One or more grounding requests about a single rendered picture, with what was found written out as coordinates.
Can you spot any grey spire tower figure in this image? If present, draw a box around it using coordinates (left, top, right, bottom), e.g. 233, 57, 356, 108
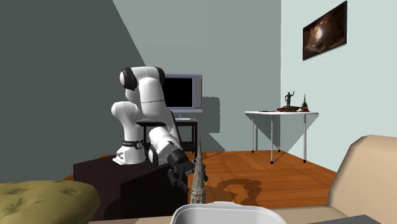
189, 136, 208, 205

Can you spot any olive green cushion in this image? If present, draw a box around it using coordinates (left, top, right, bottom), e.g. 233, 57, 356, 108
0, 179, 101, 224

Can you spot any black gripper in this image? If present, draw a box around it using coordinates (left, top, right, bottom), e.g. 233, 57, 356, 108
167, 150, 209, 193

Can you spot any white table with figures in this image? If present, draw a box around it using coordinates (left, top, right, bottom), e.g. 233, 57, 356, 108
244, 91, 319, 165

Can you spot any white plastic container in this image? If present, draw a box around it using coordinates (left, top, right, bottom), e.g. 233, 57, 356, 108
169, 201, 288, 224

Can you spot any dark robot stand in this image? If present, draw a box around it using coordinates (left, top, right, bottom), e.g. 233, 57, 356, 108
73, 155, 189, 221

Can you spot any dark television table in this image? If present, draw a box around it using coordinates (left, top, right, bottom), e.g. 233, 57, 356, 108
136, 117, 199, 155

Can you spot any grey television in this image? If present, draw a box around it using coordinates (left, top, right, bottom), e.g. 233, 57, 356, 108
162, 73, 204, 115

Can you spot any dark grey flat tablet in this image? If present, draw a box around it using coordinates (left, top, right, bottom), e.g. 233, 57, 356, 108
309, 214, 383, 224

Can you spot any dark brown wall picture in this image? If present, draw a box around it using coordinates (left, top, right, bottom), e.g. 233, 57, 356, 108
302, 0, 348, 62

